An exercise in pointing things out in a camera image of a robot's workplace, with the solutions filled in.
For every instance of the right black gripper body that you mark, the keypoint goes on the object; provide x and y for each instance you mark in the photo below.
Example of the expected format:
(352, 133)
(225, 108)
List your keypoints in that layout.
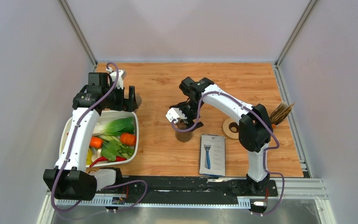
(190, 110)

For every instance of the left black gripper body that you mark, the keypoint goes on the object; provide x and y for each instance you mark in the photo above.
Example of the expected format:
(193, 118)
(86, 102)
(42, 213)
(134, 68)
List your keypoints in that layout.
(115, 101)

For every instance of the glass ribbed coffee dripper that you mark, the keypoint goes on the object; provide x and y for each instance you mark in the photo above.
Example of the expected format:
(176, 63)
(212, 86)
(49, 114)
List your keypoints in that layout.
(138, 101)

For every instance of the round wooden dripper stand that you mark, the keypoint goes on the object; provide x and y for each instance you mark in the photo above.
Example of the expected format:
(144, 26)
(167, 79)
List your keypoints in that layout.
(230, 129)

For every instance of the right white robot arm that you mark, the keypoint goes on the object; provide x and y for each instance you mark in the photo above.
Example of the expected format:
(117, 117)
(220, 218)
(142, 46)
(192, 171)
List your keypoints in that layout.
(254, 127)

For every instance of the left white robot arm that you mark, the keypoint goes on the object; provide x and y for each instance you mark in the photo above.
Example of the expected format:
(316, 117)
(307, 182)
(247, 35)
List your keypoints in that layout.
(68, 179)

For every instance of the orange coffee filter box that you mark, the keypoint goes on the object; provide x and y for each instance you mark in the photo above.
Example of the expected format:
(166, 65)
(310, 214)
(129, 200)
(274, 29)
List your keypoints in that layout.
(280, 113)

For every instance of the white vegetable tray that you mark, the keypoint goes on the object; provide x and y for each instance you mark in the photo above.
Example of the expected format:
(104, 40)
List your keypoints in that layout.
(107, 116)

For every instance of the green bok choy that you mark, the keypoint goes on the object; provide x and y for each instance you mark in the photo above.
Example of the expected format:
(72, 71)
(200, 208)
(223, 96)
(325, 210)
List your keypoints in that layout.
(115, 127)

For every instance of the orange toy pumpkin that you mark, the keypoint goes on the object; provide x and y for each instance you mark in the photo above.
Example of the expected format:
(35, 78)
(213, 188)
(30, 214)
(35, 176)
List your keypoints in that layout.
(128, 139)

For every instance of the razor retail package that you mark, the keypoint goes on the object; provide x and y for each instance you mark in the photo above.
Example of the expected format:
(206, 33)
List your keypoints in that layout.
(212, 155)

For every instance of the orange toy carrot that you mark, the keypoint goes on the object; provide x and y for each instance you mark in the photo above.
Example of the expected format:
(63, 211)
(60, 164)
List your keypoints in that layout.
(96, 142)

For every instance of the green leafy vegetable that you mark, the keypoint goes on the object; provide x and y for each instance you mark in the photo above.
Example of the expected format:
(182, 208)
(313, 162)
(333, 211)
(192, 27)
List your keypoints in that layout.
(115, 151)

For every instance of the red chili pepper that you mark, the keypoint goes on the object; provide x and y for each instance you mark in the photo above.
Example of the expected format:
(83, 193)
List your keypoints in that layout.
(103, 159)

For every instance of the yellow toy cabbage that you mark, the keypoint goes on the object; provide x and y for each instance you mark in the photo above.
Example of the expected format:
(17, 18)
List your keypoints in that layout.
(89, 157)

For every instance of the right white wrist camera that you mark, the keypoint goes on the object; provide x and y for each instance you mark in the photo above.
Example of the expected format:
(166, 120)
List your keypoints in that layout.
(175, 115)

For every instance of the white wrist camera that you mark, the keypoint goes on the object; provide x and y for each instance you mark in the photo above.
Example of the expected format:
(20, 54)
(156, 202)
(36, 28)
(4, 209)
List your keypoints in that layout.
(117, 78)
(175, 115)

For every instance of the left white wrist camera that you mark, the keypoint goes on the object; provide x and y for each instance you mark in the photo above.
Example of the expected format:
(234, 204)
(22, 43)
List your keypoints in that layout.
(117, 78)

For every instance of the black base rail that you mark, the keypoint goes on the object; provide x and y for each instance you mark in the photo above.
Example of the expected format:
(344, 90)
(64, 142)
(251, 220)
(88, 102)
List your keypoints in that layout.
(187, 190)

